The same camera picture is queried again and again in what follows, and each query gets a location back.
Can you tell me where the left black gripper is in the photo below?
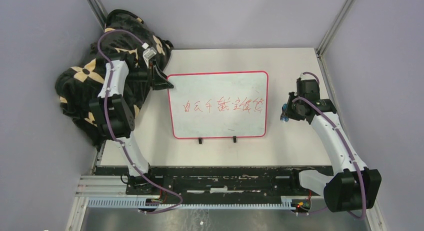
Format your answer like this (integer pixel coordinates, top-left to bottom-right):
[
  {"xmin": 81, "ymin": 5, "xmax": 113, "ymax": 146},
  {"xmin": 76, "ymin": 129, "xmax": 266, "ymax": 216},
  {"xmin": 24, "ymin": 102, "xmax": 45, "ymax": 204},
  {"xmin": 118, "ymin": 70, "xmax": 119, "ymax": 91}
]
[{"xmin": 125, "ymin": 59, "xmax": 174, "ymax": 91}]

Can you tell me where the blue whiteboard eraser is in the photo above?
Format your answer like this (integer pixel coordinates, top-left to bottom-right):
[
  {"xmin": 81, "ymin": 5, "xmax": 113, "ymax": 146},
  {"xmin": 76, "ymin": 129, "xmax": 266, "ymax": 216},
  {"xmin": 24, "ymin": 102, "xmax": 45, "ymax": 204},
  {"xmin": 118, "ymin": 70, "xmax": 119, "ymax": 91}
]
[{"xmin": 280, "ymin": 103, "xmax": 289, "ymax": 123}]

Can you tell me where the red-framed whiteboard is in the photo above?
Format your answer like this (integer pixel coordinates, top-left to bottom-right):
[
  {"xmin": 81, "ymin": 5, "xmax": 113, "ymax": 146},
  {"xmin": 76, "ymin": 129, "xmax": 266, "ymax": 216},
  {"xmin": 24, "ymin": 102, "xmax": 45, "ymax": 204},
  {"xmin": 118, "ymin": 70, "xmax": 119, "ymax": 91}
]
[{"xmin": 167, "ymin": 70, "xmax": 269, "ymax": 139}]

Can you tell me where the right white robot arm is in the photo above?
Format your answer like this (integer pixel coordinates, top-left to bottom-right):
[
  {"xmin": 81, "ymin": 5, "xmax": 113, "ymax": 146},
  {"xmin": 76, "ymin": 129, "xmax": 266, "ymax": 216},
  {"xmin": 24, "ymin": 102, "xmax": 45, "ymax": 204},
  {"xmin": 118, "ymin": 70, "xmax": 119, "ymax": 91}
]
[{"xmin": 164, "ymin": 70, "xmax": 382, "ymax": 213}]

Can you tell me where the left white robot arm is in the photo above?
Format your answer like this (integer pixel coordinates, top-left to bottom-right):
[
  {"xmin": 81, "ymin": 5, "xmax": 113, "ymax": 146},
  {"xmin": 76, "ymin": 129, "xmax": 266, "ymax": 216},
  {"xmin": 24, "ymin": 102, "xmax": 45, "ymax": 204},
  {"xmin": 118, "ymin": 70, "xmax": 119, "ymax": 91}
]
[{"xmin": 89, "ymin": 59, "xmax": 174, "ymax": 195}]

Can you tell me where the black floral blanket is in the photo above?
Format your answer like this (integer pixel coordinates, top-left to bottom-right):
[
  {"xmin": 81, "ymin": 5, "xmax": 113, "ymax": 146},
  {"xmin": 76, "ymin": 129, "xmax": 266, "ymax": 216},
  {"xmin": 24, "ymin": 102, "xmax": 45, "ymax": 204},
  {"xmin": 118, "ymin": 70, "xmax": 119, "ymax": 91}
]
[{"xmin": 55, "ymin": 9, "xmax": 174, "ymax": 147}]

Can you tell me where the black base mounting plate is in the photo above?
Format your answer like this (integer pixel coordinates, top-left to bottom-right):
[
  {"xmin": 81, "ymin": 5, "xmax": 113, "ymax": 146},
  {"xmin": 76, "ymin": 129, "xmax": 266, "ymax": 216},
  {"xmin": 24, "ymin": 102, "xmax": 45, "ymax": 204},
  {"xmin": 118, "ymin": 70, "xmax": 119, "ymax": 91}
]
[{"xmin": 94, "ymin": 165, "xmax": 335, "ymax": 206}]

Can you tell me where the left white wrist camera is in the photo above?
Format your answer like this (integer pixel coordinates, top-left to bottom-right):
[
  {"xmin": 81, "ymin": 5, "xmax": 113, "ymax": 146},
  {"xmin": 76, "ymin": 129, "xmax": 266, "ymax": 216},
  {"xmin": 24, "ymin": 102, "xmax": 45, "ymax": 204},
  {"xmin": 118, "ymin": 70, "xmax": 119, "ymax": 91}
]
[{"xmin": 142, "ymin": 42, "xmax": 157, "ymax": 63}]

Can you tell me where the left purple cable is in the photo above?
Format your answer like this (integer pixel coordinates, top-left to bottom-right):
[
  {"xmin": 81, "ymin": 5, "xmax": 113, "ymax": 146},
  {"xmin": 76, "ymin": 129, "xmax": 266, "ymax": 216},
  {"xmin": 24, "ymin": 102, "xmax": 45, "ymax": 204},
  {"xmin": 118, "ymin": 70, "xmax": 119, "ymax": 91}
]
[{"xmin": 96, "ymin": 29, "xmax": 184, "ymax": 215}]

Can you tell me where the purple cable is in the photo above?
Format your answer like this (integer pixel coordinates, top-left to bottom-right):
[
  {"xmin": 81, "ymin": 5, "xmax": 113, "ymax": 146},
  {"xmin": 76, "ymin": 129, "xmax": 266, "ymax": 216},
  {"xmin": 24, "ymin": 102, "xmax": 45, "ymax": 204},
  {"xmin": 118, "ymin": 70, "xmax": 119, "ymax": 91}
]
[
  {"xmin": 96, "ymin": 29, "xmax": 184, "ymax": 215},
  {"xmin": 291, "ymin": 71, "xmax": 368, "ymax": 221}
]

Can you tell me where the left corner aluminium post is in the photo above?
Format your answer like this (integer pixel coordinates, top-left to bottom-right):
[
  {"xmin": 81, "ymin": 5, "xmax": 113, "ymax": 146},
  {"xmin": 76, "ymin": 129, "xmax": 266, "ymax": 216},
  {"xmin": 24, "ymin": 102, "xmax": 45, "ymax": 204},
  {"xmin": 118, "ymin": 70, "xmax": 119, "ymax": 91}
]
[{"xmin": 86, "ymin": 0, "xmax": 108, "ymax": 29}]

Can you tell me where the corner aluminium post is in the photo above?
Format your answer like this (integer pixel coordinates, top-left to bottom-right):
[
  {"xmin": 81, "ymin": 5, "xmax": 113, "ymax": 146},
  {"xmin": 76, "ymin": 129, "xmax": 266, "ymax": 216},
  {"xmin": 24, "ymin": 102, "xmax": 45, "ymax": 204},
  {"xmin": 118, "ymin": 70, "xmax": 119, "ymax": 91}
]
[
  {"xmin": 316, "ymin": 0, "xmax": 356, "ymax": 58},
  {"xmin": 86, "ymin": 0, "xmax": 108, "ymax": 29}
]

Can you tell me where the aluminium rail frame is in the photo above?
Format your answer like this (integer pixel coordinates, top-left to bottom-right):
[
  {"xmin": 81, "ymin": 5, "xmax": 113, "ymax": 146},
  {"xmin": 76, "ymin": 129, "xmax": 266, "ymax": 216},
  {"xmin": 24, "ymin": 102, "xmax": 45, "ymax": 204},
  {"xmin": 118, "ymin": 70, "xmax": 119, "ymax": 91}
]
[{"xmin": 65, "ymin": 151, "xmax": 126, "ymax": 231}]

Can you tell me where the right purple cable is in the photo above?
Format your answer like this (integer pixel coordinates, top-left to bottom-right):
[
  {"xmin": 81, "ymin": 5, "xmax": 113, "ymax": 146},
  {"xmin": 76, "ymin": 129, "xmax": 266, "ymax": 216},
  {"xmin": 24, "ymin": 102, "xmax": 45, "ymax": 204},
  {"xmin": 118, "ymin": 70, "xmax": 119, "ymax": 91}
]
[{"xmin": 291, "ymin": 71, "xmax": 368, "ymax": 221}]

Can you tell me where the right corner aluminium post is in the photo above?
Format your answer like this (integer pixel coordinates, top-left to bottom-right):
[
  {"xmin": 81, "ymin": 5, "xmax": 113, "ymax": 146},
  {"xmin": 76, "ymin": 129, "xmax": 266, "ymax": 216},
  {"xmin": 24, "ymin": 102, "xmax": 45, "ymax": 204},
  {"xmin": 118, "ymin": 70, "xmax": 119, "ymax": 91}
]
[{"xmin": 316, "ymin": 0, "xmax": 356, "ymax": 58}]

